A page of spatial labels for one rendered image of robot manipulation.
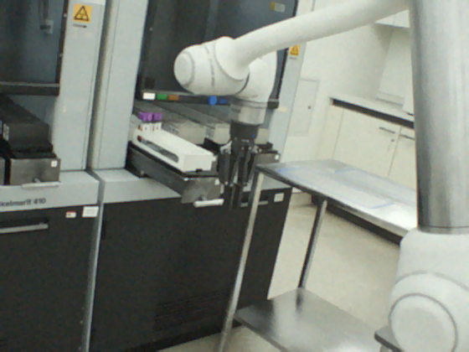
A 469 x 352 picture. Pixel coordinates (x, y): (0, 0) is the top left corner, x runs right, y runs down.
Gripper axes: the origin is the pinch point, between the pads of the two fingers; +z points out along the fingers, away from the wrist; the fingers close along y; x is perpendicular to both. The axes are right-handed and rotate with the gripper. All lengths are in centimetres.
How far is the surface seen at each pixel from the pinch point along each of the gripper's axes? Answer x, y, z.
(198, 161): -15.7, 0.2, -5.2
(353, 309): -25, -121, 80
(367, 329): 14, -65, 52
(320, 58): -151, -208, -37
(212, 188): -12.3, -3.4, 2.1
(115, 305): -34, 11, 49
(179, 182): -14.5, 6.8, 0.2
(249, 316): -12, -30, 52
